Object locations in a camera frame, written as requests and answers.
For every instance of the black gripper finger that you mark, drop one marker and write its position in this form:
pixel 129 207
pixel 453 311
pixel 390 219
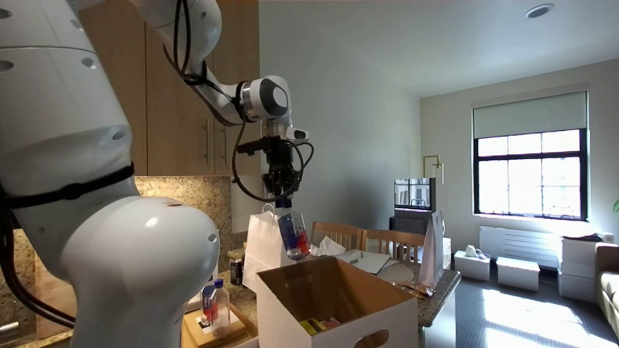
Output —
pixel 272 186
pixel 293 188

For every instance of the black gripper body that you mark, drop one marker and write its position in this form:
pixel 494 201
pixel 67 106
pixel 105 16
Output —
pixel 281 159

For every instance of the clear bottle red blue label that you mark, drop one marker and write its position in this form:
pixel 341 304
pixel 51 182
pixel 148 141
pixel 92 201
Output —
pixel 208 302
pixel 295 234

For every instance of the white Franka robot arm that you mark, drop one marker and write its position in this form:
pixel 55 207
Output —
pixel 129 271

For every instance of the white cardboard box brown inside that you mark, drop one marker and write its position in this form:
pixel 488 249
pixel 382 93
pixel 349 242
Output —
pixel 291 321

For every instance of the white floor box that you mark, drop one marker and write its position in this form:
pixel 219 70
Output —
pixel 471 265
pixel 517 273

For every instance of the wooden chair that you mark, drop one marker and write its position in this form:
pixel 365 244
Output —
pixel 399 244
pixel 339 234

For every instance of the white crumpled tissue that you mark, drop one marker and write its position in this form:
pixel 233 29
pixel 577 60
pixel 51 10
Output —
pixel 328 248

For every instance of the grey closed laptop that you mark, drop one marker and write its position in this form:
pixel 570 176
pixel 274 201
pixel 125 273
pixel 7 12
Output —
pixel 368 261

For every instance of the small lit monitor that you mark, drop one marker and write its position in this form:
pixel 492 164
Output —
pixel 413 193

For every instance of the black monitor stand cabinet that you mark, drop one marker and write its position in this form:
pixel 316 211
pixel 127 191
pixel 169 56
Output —
pixel 409 222

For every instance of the clear water bottle blue cap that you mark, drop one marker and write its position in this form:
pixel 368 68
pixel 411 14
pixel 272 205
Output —
pixel 221 309

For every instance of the tall white pointed bag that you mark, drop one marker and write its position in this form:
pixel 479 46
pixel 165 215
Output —
pixel 434 253

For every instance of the wooden cutting board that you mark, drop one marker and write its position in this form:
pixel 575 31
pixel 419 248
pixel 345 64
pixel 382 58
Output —
pixel 225 336

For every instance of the black framed window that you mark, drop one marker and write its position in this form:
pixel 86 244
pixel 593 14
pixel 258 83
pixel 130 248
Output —
pixel 531 174

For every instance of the short white roller blind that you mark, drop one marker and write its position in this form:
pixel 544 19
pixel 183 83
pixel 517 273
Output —
pixel 529 116

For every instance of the round ceiling light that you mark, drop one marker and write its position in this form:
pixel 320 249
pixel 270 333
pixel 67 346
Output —
pixel 539 10

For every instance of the green potted plant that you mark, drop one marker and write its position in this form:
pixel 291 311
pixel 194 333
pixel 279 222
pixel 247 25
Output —
pixel 616 207

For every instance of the beige sofa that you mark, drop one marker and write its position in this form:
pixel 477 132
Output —
pixel 610 290

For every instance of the white wall radiator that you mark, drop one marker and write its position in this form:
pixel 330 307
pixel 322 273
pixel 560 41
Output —
pixel 515 244

